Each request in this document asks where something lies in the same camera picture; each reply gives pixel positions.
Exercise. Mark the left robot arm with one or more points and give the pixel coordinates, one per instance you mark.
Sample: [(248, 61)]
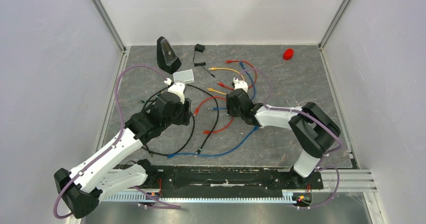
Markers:
[(83, 187)]

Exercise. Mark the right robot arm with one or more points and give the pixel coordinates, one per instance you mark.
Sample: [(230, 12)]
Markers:
[(314, 129)]

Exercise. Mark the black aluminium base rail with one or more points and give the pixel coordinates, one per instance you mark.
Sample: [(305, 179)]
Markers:
[(227, 182)]

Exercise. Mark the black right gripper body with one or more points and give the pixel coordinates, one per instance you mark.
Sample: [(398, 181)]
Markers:
[(232, 111)]

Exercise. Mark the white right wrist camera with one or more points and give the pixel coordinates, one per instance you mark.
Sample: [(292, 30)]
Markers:
[(240, 84)]

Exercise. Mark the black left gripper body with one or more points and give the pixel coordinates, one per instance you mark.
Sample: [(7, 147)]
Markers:
[(182, 115)]

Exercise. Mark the black metronome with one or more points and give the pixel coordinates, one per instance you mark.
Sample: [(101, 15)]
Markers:
[(167, 59)]

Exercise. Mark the red round cap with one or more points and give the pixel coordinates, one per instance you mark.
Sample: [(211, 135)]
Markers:
[(288, 54)]

